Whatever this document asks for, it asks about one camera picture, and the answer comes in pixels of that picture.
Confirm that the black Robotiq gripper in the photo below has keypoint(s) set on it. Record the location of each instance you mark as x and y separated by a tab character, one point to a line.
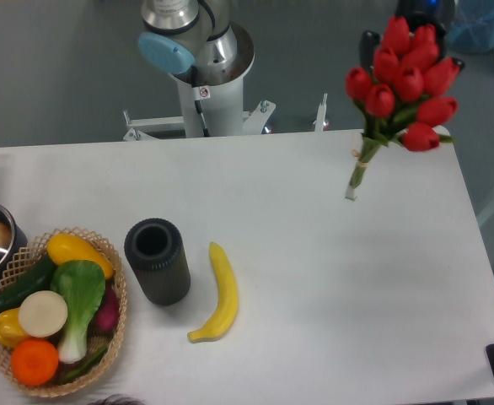
438	13

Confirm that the red tulip bouquet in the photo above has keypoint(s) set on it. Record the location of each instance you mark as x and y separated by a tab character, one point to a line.
403	96

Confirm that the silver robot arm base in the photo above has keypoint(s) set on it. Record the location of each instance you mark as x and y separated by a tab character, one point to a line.
195	41

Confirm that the dark grey ribbed vase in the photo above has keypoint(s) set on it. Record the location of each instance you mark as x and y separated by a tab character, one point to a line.
155	251

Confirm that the blue plastic bag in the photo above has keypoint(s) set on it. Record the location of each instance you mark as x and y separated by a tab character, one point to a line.
472	28

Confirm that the white metal robot stand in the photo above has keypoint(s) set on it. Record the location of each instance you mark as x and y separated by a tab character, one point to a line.
206	111

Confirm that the yellow banana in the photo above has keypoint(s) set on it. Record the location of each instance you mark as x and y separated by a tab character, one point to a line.
221	320

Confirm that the yellow squash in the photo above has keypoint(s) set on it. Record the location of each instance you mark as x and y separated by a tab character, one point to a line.
63	248

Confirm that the green bok choy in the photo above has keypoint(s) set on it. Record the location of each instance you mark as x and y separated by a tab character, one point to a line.
81	284

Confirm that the dark green cucumber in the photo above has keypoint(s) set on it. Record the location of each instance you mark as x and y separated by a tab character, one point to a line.
35	279

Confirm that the woven wicker basket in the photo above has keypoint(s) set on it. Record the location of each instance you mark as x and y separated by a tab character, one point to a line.
21	262

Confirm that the green chili pepper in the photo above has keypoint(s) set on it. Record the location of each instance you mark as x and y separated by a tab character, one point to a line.
83	368

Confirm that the dark hair of person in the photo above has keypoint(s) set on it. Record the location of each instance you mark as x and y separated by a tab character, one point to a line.
117	399

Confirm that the orange fruit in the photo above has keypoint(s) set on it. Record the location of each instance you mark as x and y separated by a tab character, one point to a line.
34	362

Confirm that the yellow bell pepper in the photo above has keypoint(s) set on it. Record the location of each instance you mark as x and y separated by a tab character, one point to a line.
11	333

